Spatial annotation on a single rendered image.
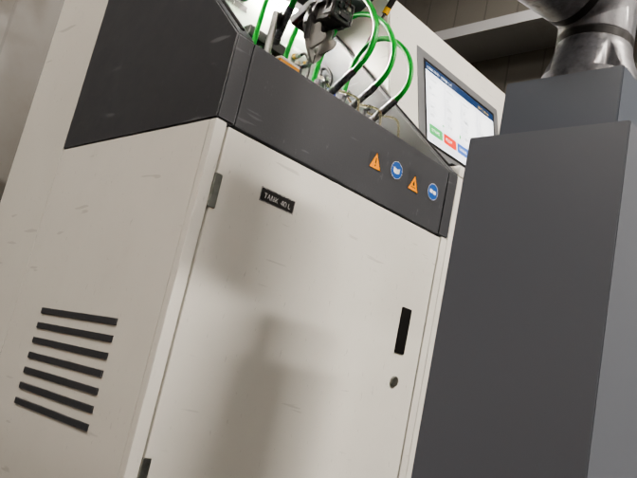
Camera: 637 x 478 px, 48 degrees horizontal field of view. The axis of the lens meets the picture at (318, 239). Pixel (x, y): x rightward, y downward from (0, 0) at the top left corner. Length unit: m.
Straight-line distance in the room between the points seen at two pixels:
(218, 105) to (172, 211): 0.20
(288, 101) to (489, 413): 0.68
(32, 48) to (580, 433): 2.81
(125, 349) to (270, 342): 0.26
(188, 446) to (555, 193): 0.69
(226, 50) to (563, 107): 0.58
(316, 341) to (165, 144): 0.46
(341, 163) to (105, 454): 0.69
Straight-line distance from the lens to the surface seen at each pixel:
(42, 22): 3.35
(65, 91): 1.84
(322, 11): 1.72
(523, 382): 0.96
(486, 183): 1.07
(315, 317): 1.36
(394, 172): 1.54
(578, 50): 1.16
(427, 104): 2.14
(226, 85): 1.25
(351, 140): 1.45
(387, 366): 1.54
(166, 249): 1.21
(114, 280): 1.32
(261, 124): 1.28
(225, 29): 1.33
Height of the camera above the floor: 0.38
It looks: 12 degrees up
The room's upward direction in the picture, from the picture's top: 12 degrees clockwise
